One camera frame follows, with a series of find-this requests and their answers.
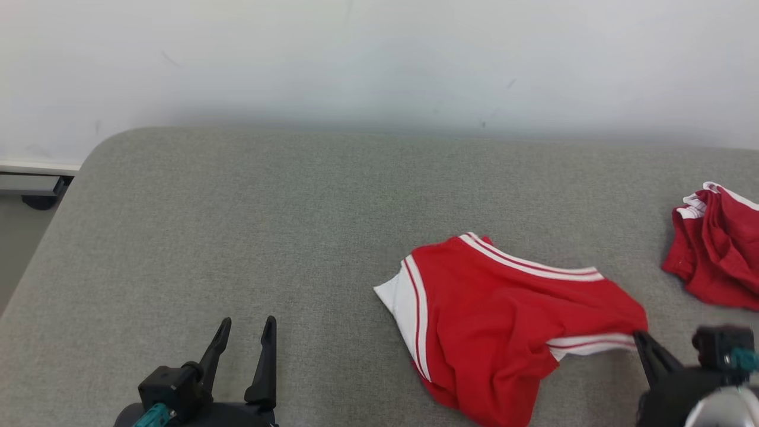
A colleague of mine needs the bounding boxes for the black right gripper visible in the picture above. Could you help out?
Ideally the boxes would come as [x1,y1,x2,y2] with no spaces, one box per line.
[633,330,748,427]

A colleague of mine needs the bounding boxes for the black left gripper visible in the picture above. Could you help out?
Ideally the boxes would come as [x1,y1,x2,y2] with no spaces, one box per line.
[113,316,280,427]

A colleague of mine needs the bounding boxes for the red shorts with white stripe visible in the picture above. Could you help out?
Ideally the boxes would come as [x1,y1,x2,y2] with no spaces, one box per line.
[662,181,759,311]

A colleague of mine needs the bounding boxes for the red jersey with white trim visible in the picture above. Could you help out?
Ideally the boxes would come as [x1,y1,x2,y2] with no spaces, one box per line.
[373,232,649,427]

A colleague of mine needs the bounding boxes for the white baseboard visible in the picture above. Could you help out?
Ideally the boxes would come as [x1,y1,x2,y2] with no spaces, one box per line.
[0,160,81,176]

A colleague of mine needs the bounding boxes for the black right cable teal connector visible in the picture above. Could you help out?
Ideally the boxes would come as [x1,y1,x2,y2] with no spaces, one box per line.
[730,348,759,374]

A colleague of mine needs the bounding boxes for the black cable teal connector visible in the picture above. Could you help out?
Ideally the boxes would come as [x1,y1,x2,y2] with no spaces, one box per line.
[730,348,759,374]
[132,403,173,427]

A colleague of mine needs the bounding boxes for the black left cable teal connector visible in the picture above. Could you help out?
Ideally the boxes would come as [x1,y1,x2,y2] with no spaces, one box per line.
[132,403,173,427]

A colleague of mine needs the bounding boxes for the grey metal frame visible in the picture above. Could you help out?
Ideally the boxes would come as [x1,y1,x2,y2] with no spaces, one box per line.
[0,174,72,197]

